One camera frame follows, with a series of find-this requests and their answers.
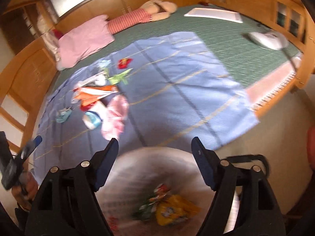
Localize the orange snack wrapper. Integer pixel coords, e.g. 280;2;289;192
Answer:
71;85;119;107

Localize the white trash bag bin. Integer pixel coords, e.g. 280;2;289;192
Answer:
95;146;241;236

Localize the person hand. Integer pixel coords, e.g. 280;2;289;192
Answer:
11;171;38;211

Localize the yellow snack bag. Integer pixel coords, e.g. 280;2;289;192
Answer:
155;195;201;226

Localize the pink plastic wrapper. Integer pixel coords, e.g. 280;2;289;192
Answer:
101;94;129;141

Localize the green wrapper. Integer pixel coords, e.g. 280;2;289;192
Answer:
105;68;132;85

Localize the blue plaid blanket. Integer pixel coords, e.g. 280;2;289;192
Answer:
33;32;258;180

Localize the red small wrapper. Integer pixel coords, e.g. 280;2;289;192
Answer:
118;58;133;70

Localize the pink pillow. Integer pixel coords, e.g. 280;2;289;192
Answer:
56;14;115;71

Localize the green bed mattress cover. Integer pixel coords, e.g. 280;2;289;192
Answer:
53;6;300;89

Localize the wooden bed frame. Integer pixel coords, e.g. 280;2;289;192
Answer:
1;0;314;143

